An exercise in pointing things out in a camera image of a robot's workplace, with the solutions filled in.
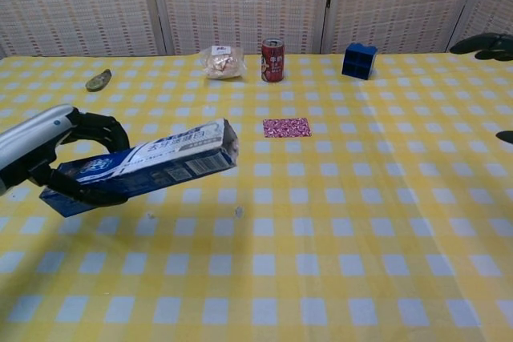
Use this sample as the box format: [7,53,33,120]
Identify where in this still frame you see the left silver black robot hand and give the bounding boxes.
[0,103,131,207]

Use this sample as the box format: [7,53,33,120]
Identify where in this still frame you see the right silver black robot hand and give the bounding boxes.
[449,32,513,143]

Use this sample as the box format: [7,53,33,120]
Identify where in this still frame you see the blue toothpaste box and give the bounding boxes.
[38,118,240,218]

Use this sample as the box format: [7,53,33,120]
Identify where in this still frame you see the green correction tape dispenser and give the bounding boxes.
[85,69,113,93]

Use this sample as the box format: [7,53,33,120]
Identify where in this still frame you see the blue building block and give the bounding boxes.
[341,42,378,81]

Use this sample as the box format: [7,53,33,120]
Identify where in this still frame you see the clear snack bag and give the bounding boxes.
[203,45,245,81]

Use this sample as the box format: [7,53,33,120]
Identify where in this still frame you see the red drink can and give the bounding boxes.
[261,37,286,83]

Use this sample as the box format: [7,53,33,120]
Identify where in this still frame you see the pink patterned card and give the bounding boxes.
[262,117,313,139]

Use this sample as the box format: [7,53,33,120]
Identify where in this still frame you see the yellow checkered tablecloth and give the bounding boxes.
[0,51,513,342]

